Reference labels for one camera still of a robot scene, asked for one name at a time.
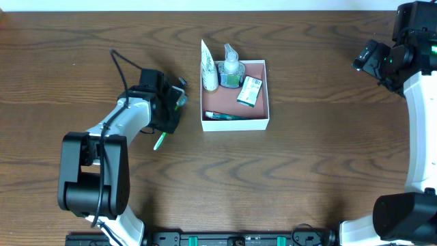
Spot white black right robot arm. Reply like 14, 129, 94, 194
338, 1, 436, 245

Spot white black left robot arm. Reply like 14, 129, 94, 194
57, 69, 187, 245

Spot white box pink interior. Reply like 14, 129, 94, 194
200, 60, 270, 132

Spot blue disposable razor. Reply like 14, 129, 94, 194
178, 77, 187, 87

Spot green white soap packet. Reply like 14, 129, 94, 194
237, 76, 263, 107

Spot clear soap pump bottle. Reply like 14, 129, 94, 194
217, 44, 246, 89

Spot green Colgate toothbrush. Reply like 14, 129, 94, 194
153, 96, 188, 151

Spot white Pantene tube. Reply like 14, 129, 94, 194
201, 40, 219, 93

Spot teal Colgate toothpaste tube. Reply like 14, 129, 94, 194
205, 111, 248, 121

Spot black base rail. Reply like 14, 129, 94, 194
64, 230, 342, 246

